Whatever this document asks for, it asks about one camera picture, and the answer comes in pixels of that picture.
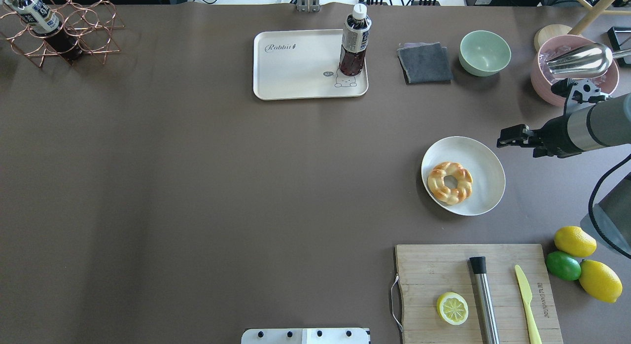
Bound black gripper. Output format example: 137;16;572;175
496;116;572;158

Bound white round plate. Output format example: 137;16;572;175
420;137;506;216

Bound braided glazed donut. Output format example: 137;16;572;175
427;161;473;205

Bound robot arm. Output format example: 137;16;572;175
496;95;631;257

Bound dark tea bottle on tray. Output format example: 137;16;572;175
339;3;372;76

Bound cream rabbit tray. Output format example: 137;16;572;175
252;29;369;100

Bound pink ice bowl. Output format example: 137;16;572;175
530;34;620;107

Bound green bowl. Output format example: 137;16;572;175
459;30;512;77

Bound steel ice scoop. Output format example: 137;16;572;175
546;43;631;79

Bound wooden round stand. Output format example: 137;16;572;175
533;24;572;51

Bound yellow lemon upper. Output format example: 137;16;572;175
554;226;597;257

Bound yellow lemon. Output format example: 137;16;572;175
579;260;624;303
554;226;597;257

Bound grey folded cloth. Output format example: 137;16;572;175
397;42;453;84

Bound green lime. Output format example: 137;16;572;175
545;250;582;281

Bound yellow plastic knife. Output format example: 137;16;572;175
514;265;542;344

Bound yellow lemon lower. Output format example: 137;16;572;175
579;260;624;303

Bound bamboo cutting board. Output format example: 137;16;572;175
396;244;563;344

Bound half lemon slice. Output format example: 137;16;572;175
436;292;469;326

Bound steel cylinder muddler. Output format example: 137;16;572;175
469;256;500;344

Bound tea bottle in rack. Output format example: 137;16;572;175
3;0;84;63

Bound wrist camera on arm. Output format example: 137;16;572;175
551;78;610;116

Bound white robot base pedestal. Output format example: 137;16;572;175
241;327;371;344

